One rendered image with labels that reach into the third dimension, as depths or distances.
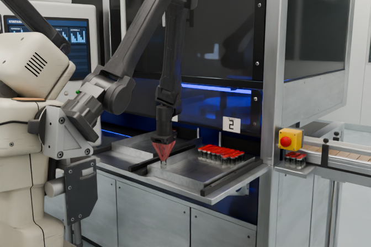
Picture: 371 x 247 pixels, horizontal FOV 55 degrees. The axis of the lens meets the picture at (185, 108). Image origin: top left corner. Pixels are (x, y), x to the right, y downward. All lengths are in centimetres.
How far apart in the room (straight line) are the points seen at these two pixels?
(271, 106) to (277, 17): 33
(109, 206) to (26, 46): 149
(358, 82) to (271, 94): 468
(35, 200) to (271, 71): 92
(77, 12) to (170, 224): 117
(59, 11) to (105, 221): 126
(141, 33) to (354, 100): 534
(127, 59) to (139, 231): 138
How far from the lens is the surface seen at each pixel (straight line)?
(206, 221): 175
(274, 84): 139
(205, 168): 139
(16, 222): 102
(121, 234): 226
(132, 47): 90
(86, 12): 192
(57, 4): 187
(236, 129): 150
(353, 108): 610
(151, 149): 163
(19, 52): 92
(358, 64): 602
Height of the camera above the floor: 136
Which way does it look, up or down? 11 degrees down
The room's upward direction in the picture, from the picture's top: straight up
